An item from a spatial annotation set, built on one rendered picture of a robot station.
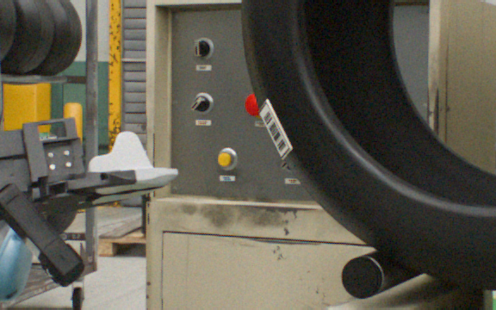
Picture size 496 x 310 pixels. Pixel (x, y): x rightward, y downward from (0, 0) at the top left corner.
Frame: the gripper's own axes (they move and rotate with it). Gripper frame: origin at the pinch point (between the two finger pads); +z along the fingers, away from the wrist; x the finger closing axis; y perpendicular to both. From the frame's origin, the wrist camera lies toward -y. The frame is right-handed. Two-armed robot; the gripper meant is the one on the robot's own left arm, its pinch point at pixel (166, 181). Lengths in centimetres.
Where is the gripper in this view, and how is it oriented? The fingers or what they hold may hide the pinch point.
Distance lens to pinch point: 122.7
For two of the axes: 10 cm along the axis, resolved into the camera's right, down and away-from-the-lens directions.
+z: 9.5, -1.4, 2.7
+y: -2.0, -9.5, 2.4
